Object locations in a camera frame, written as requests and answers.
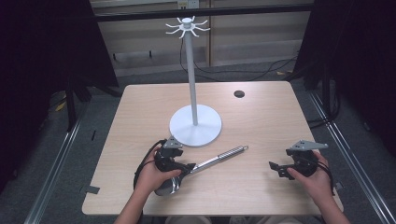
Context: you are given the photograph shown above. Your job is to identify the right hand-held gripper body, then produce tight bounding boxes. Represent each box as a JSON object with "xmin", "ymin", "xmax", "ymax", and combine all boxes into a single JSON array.
[{"xmin": 285, "ymin": 139, "xmax": 330, "ymax": 178}]

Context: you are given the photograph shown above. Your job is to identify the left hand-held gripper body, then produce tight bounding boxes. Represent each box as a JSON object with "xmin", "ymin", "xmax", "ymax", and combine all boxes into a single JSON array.
[{"xmin": 154, "ymin": 135, "xmax": 185, "ymax": 173}]

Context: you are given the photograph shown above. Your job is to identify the steel ladle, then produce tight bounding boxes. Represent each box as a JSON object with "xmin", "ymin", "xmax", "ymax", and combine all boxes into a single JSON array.
[{"xmin": 154, "ymin": 145, "xmax": 249, "ymax": 197}]

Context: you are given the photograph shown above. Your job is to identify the person's left hand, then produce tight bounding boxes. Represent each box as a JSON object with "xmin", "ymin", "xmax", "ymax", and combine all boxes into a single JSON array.
[{"xmin": 134, "ymin": 151, "xmax": 183, "ymax": 198}]

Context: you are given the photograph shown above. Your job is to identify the person's right hand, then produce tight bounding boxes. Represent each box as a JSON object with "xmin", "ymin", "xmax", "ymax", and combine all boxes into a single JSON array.
[{"xmin": 286, "ymin": 150, "xmax": 334, "ymax": 207}]

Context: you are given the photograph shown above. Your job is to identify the white hook stand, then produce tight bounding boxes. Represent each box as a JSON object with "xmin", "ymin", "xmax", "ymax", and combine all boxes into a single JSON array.
[{"xmin": 164, "ymin": 15, "xmax": 223, "ymax": 148}]

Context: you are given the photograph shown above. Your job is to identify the person's light clothing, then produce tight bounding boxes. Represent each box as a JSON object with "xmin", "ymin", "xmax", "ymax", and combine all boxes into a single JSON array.
[{"xmin": 163, "ymin": 215, "xmax": 297, "ymax": 224}]

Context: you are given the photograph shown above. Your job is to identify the grey tape patch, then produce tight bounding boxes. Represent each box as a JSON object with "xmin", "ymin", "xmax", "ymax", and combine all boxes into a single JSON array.
[{"xmin": 80, "ymin": 184, "xmax": 101, "ymax": 196}]

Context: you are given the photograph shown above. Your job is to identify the black metal stand leg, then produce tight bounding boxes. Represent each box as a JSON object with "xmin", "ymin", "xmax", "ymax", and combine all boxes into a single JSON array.
[{"xmin": 64, "ymin": 82, "xmax": 79, "ymax": 133}]

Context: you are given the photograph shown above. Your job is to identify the black curtain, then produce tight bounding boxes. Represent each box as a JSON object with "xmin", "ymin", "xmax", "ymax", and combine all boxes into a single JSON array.
[
  {"xmin": 0, "ymin": 0, "xmax": 120, "ymax": 194},
  {"xmin": 292, "ymin": 0, "xmax": 396, "ymax": 158}
]

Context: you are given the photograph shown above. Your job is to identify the black horizontal bar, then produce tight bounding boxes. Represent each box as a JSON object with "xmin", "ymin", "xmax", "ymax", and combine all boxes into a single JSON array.
[{"xmin": 92, "ymin": 3, "xmax": 314, "ymax": 23}]

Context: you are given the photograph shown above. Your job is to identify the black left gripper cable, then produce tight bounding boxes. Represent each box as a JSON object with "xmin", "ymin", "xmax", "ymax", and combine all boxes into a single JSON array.
[{"xmin": 133, "ymin": 138, "xmax": 168, "ymax": 191}]

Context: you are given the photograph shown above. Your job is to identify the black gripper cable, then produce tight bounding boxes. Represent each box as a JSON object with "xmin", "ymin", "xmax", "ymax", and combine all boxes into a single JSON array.
[
  {"xmin": 133, "ymin": 138, "xmax": 168, "ymax": 191},
  {"xmin": 316, "ymin": 160, "xmax": 336, "ymax": 197}
]

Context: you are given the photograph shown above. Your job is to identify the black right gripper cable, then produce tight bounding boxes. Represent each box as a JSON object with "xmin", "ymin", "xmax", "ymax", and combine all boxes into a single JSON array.
[{"xmin": 316, "ymin": 160, "xmax": 336, "ymax": 197}]

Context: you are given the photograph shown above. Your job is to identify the metal floor rail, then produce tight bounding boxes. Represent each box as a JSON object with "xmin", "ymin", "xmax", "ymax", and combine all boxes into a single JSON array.
[
  {"xmin": 307, "ymin": 91, "xmax": 396, "ymax": 224},
  {"xmin": 23, "ymin": 101, "xmax": 92, "ymax": 224}
]

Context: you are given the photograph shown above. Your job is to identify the black floor cable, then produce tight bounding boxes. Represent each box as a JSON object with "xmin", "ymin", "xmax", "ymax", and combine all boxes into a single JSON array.
[{"xmin": 178, "ymin": 36, "xmax": 301, "ymax": 83}]

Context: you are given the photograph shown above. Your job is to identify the white wall socket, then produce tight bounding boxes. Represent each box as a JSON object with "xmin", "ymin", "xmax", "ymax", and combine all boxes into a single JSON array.
[{"xmin": 177, "ymin": 0, "xmax": 201, "ymax": 10}]

